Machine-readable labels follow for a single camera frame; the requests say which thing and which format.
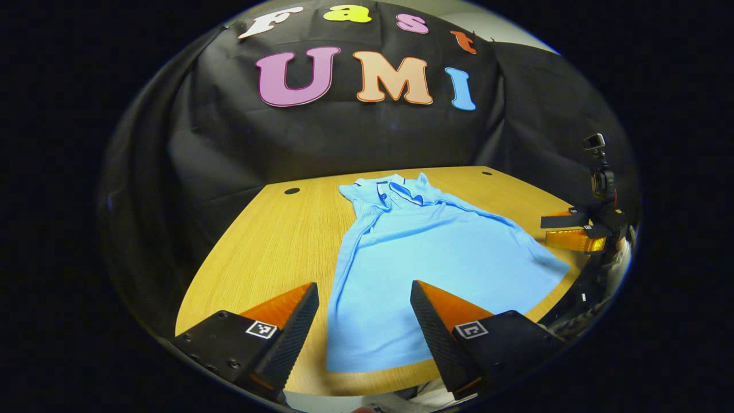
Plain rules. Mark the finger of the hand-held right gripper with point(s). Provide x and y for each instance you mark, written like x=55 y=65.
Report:
x=573 y=240
x=559 y=221

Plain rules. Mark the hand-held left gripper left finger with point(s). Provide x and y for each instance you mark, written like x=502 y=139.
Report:
x=292 y=335

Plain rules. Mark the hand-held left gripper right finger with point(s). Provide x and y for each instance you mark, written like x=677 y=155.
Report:
x=433 y=335

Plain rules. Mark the light blue polo T-shirt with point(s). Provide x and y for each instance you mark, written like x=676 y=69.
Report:
x=436 y=258

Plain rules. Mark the person's light clothing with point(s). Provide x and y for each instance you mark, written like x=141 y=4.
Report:
x=424 y=391

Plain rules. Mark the black backdrop cloth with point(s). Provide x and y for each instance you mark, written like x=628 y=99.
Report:
x=344 y=137

